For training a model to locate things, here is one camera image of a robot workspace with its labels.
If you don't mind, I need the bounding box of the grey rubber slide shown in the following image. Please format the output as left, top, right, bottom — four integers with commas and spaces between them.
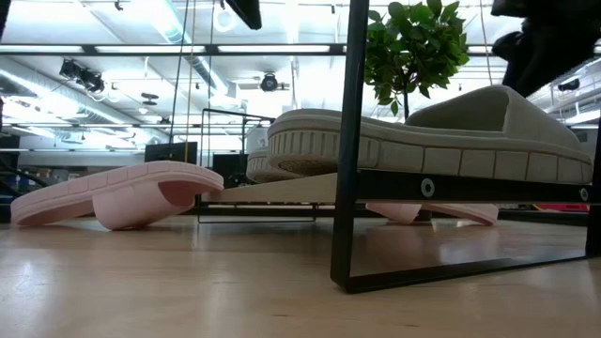
245, 146, 304, 184
266, 84, 594, 185

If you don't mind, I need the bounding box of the pink rubber slide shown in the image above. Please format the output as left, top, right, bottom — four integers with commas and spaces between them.
364, 202, 501, 227
9, 160, 225, 232

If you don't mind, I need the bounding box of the green leafy plant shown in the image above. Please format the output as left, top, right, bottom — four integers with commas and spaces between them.
363, 0, 471, 118

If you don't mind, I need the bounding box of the round black ceiling fixture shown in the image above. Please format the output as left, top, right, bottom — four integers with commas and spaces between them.
259, 71, 280, 93

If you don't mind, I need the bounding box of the black computer monitor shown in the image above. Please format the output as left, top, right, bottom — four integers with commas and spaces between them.
143, 141, 199, 165

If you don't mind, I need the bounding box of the black ceiling spotlight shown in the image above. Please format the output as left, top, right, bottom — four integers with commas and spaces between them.
58, 58, 106, 94

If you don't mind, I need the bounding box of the wooden shelf with black frame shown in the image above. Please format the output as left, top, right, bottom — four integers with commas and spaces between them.
195, 0, 601, 296

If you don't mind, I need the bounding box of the yellow hanging cable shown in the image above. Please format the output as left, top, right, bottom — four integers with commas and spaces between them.
184, 0, 197, 163

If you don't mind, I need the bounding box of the black hanging cable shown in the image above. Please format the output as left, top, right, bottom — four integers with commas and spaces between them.
169, 0, 190, 145

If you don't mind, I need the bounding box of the black metal rig frame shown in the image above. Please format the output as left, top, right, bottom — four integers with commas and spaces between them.
0, 43, 601, 224

